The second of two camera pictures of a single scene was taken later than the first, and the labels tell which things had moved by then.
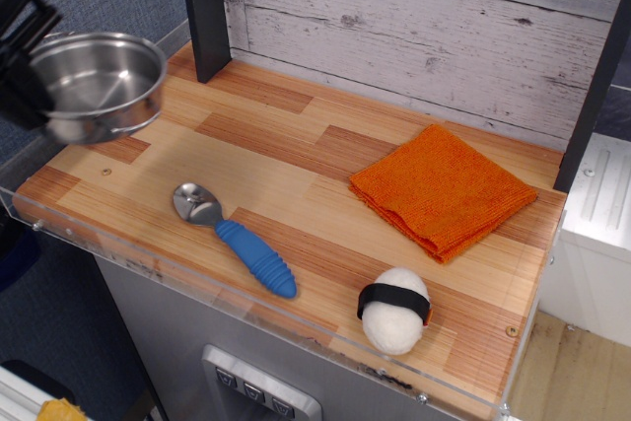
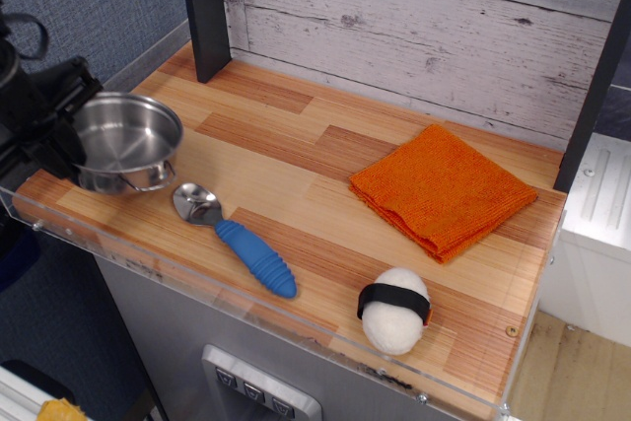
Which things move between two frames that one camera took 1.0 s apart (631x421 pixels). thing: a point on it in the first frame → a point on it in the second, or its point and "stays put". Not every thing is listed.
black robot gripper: (27, 18) → (30, 103)
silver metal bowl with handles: (101, 84) → (129, 140)
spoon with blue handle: (198, 205) stays put
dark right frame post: (596, 91) stays put
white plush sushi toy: (394, 311) stays put
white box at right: (588, 283) stays put
